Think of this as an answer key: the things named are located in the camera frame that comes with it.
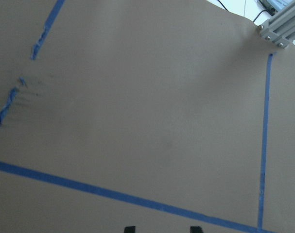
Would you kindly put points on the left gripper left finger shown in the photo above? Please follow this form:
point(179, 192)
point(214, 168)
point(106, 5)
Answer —
point(130, 229)

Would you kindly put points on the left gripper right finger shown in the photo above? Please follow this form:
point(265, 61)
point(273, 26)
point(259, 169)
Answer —
point(195, 229)

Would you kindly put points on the aluminium frame post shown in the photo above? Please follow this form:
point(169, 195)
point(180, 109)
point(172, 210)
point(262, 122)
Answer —
point(280, 28)

